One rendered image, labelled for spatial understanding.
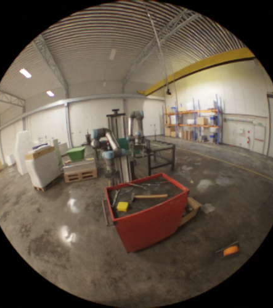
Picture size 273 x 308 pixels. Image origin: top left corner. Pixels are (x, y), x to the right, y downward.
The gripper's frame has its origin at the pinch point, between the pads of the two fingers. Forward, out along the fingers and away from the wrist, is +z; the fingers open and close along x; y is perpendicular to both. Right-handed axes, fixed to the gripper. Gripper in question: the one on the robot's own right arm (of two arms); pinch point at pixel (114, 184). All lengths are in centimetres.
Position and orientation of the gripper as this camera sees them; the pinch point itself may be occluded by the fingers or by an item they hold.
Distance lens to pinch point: 94.3
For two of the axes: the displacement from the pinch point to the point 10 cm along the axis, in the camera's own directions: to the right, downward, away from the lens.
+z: 0.7, 9.6, 2.7
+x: -10.0, 0.6, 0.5
